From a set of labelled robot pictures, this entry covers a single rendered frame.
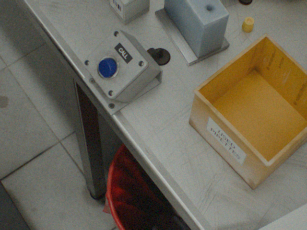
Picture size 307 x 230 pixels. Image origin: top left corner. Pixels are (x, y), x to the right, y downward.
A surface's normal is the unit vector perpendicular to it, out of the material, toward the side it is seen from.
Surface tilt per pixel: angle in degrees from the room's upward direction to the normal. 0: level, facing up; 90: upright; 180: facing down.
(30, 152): 0
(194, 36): 90
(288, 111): 0
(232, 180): 0
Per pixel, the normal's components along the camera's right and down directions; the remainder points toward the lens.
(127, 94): 0.60, 0.74
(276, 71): -0.75, 0.59
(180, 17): -0.88, 0.43
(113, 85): -0.37, -0.09
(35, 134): 0.04, -0.41
